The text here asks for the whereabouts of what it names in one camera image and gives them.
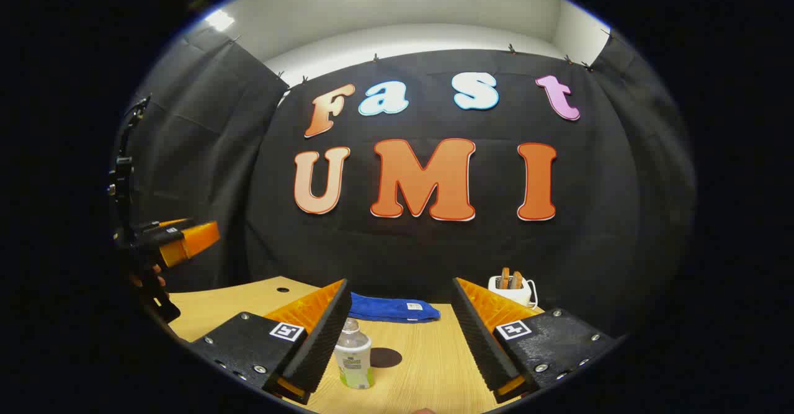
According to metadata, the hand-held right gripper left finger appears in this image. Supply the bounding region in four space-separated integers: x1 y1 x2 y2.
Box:
189 279 353 405

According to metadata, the clear water bottle green label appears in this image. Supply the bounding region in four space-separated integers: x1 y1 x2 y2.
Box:
334 318 375 390

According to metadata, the white toaster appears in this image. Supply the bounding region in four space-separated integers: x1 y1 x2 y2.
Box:
488 274 534 308

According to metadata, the blue towel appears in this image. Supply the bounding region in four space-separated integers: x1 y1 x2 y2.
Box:
347 292 442 324

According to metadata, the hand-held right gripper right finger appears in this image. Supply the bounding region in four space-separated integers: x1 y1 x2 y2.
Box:
452 277 621 404

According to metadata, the dark round coaster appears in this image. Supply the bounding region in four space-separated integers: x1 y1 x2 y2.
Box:
370 348 403 368

